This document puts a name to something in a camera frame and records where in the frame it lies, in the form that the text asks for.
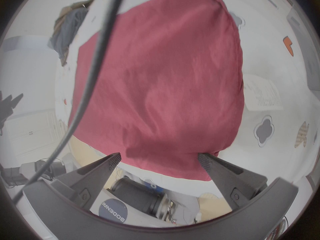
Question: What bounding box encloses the red shirt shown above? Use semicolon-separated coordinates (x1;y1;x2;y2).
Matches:
68;0;284;182

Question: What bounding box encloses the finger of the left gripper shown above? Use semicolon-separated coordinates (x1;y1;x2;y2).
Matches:
0;95;13;107
9;93;24;110

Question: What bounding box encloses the grey garment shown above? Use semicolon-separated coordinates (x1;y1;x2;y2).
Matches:
48;8;89;60

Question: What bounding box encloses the black cable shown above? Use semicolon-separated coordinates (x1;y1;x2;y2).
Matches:
12;0;129;204

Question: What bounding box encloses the white wardrobe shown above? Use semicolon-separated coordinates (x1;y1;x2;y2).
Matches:
5;110;60;161

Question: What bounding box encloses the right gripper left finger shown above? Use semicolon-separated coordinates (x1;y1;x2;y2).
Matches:
51;153;122;209

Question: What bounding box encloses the brown garment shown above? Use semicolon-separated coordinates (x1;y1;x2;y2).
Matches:
53;0;97;67

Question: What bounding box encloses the bed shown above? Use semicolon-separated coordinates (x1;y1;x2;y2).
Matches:
54;0;320;224

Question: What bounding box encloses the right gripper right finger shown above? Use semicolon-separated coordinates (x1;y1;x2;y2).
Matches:
197;153;268;209

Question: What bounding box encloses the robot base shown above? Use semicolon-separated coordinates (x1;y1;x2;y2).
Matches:
19;156;203;227

